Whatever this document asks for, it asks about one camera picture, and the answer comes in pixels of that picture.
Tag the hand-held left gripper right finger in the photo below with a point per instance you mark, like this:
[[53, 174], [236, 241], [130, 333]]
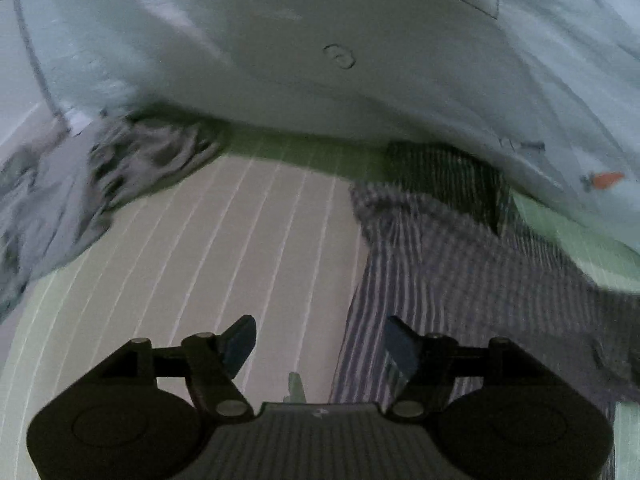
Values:
[[400, 347]]

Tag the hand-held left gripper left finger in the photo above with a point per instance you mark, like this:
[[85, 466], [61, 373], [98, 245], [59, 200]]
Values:
[[241, 342]]

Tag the blue checked shirt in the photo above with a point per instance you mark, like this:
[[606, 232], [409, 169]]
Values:
[[475, 270]]

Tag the green grid bed sheet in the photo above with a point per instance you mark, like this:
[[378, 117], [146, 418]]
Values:
[[225, 240]]

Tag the grey garment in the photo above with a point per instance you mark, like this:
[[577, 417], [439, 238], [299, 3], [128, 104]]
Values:
[[100, 185]]

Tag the carrot print quilt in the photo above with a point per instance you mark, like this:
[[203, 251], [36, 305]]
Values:
[[350, 35]]

